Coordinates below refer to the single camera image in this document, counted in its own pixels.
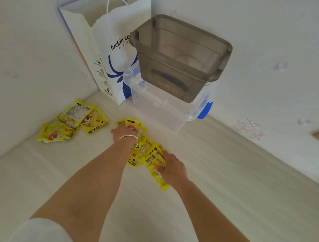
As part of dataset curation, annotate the white paper bag blue print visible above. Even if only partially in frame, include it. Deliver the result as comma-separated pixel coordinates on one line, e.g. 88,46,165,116
57,0,152,105

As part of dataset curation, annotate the clear storage box blue latch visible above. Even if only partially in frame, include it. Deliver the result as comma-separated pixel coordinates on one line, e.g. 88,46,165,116
122,63,215,133

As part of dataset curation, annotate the yellow cartoon-print packet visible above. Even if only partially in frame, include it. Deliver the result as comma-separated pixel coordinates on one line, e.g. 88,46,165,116
57,99,95,129
80,106,109,135
126,149,145,168
142,151,170,192
116,117,142,133
136,126,148,150
37,123,72,143
146,143,165,160
66,125,80,138

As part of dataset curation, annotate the white sleeve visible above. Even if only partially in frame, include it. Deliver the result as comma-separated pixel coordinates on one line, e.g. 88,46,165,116
9,218,73,242

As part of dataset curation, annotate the pink cat wall sticker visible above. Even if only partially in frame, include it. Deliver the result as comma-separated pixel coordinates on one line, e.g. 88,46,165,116
234,118,266,140

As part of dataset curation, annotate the person's left forearm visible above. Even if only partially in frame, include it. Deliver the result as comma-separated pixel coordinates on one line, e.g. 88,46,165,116
30,138,137,242

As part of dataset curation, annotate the person's right hand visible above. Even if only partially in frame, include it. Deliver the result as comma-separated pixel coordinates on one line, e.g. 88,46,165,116
154,150,188,187

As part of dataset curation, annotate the silver bracelet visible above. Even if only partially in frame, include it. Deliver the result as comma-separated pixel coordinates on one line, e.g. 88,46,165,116
118,135,139,150

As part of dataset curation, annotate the person's left hand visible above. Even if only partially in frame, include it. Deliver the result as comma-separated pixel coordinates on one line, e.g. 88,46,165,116
111,124,139,144

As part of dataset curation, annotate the person's right forearm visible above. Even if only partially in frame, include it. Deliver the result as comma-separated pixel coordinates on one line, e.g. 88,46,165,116
171,178,250,242

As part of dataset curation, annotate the grey translucent plastic bin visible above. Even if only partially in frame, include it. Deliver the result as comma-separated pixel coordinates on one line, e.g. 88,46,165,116
129,14,233,103

